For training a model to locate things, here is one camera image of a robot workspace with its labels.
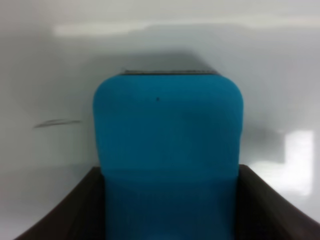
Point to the white whiteboard with aluminium frame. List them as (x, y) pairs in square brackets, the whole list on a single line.
[(55, 53)]

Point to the blue whiteboard eraser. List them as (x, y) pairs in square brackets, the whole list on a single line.
[(168, 147)]

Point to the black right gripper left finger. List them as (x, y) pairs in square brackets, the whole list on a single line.
[(79, 216)]

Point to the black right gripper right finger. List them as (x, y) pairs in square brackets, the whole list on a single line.
[(263, 214)]

